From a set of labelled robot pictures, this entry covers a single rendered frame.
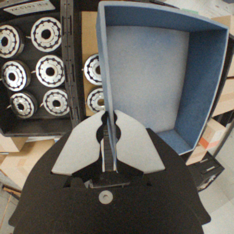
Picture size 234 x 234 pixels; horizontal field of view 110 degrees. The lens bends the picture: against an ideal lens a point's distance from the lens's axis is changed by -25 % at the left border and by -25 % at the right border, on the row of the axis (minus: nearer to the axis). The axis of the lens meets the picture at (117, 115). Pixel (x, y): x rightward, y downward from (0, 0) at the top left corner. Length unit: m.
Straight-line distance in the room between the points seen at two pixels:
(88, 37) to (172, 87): 0.30
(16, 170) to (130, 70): 0.71
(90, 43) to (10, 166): 0.69
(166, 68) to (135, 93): 0.07
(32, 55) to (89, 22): 0.21
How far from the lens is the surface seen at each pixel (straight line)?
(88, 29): 0.41
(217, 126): 0.86
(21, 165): 0.70
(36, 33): 0.41
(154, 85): 0.19
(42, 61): 0.40
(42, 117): 0.51
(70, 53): 0.30
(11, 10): 0.42
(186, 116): 0.23
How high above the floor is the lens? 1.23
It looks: 58 degrees down
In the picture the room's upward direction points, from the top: 160 degrees clockwise
